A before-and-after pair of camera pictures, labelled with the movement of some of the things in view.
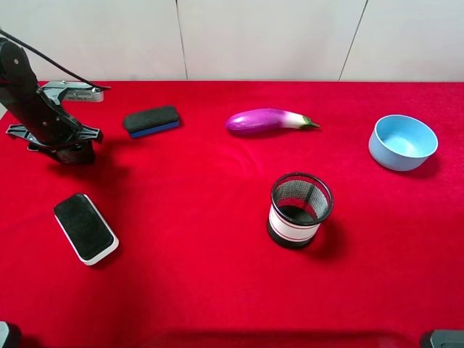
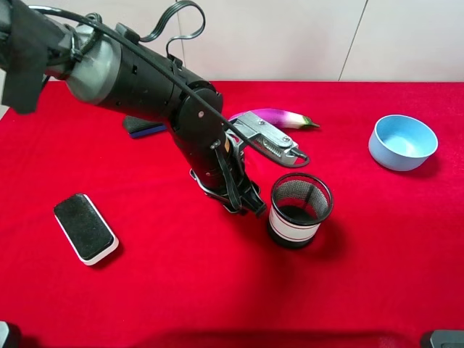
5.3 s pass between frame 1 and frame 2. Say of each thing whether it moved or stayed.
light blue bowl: stayed
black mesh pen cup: stayed
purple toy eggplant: stayed
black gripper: moved
